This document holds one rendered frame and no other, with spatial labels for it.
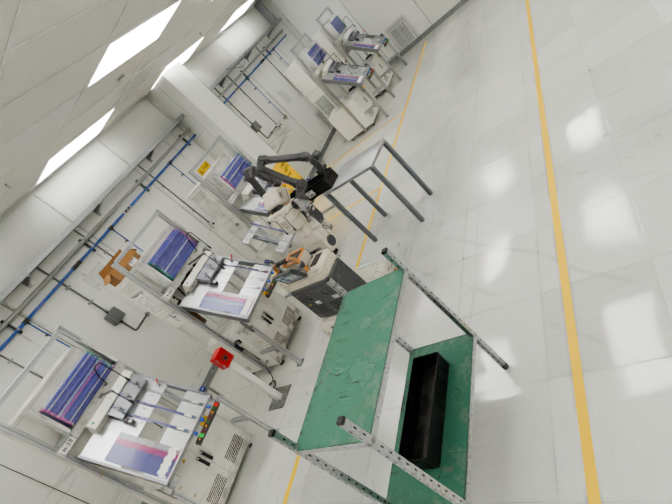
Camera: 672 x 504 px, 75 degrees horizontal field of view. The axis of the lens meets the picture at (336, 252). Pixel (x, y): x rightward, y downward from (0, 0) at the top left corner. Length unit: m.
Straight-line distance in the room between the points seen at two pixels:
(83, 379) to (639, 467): 3.53
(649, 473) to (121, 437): 3.27
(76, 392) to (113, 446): 0.49
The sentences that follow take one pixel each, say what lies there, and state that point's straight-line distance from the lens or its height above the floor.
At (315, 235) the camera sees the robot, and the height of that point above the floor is 0.87.
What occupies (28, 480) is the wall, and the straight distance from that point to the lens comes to 5.41.
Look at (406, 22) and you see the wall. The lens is 10.76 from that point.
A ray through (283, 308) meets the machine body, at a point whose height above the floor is 0.27.
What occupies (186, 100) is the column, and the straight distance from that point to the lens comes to 7.28.
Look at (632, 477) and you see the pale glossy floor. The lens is 2.33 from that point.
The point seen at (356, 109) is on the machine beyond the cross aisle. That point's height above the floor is 0.43.
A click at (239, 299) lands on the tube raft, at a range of 4.33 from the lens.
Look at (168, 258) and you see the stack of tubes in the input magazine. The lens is 4.52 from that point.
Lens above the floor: 2.06
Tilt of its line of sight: 22 degrees down
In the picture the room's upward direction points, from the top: 48 degrees counter-clockwise
